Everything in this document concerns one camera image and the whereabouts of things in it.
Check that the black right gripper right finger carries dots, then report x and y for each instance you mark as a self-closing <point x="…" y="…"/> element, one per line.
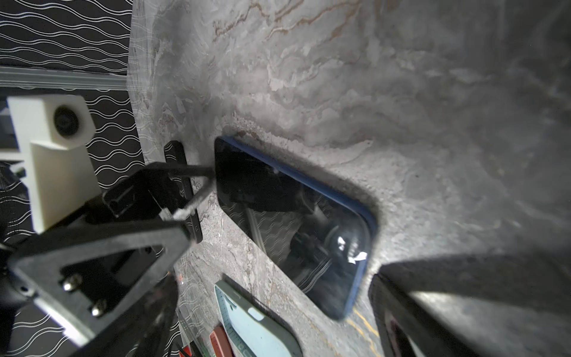
<point x="405" y="329"/>

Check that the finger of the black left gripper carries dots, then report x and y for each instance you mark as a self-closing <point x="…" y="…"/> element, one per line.
<point x="87" y="277"/>
<point x="150" y="190"/>

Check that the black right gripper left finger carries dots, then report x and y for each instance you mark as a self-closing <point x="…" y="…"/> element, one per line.
<point x="144" y="328"/>

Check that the light blue phone case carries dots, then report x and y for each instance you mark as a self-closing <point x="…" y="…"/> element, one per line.
<point x="252" y="332"/>

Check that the black smartphone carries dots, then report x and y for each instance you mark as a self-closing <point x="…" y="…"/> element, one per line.
<point x="317" y="236"/>

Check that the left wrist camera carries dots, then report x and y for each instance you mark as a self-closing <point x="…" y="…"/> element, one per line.
<point x="52" y="132"/>

